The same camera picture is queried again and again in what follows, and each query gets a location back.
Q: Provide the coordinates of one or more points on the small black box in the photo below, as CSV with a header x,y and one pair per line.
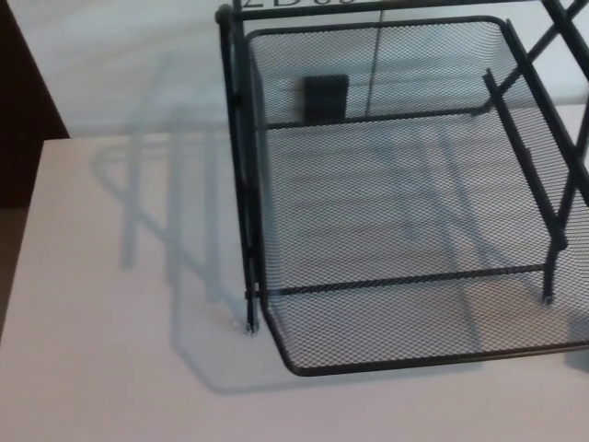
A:
x,y
325,98

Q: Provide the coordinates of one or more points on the dark brown wooden cabinet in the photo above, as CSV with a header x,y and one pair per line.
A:
x,y
23,92

